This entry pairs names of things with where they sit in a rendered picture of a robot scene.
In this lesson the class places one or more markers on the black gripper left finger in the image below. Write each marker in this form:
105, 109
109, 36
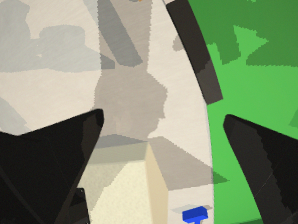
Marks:
44, 167

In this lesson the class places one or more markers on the green putting mat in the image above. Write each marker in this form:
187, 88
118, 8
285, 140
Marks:
253, 45

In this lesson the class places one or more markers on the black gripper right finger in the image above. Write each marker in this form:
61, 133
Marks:
270, 163

